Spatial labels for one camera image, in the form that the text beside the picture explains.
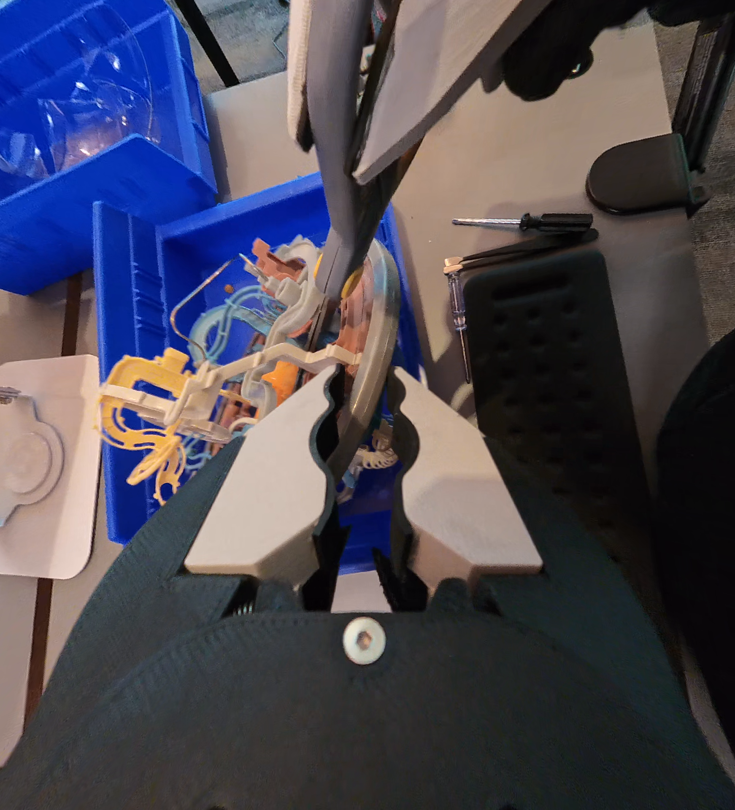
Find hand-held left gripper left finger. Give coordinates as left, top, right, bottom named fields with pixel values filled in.
left=184, top=366, right=351, bottom=610

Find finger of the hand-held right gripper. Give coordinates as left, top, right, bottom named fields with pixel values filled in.
left=351, top=0, right=555, bottom=186
left=287, top=0, right=318, bottom=151

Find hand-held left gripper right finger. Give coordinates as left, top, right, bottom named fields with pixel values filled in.
left=373, top=368, right=544, bottom=611

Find grey orange handled scissors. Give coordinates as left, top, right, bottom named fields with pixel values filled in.
left=303, top=0, right=406, bottom=355

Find plastic ball maze puzzle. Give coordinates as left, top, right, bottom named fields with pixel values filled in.
left=98, top=234, right=403, bottom=507

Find small blue plastic bin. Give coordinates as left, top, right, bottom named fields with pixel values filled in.
left=92, top=174, right=425, bottom=573

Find black dotted wrist rest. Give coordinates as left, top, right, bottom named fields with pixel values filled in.
left=462, top=250, right=654, bottom=570

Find black tweezers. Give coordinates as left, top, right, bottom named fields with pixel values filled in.
left=443, top=229, right=599, bottom=274

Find clear plastic dome half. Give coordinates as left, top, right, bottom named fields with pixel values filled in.
left=0, top=13, right=154, bottom=205

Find person's black clothing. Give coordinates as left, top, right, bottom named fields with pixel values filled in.
left=655, top=304, right=735, bottom=810

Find large blue plastic bin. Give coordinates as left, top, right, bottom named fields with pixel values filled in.
left=0, top=0, right=218, bottom=296

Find black handled screwdriver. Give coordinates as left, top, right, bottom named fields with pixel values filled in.
left=453, top=213, right=594, bottom=232

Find clear handled screwdriver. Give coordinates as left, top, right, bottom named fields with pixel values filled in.
left=446, top=266, right=473, bottom=384

